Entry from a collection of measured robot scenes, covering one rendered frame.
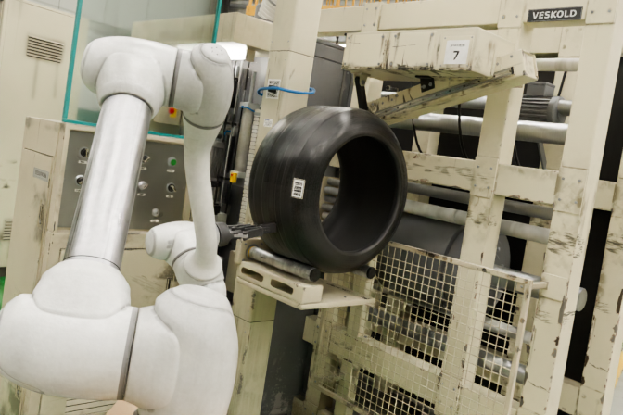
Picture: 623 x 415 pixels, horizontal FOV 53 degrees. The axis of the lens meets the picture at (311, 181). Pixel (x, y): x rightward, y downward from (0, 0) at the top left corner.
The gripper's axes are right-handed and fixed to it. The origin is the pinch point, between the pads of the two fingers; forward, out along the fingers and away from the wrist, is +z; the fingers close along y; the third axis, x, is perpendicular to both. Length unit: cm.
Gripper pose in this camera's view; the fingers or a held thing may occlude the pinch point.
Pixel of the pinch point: (266, 228)
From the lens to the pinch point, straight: 200.9
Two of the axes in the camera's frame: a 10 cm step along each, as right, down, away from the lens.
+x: -0.5, 9.9, 1.3
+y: -6.7, -1.3, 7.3
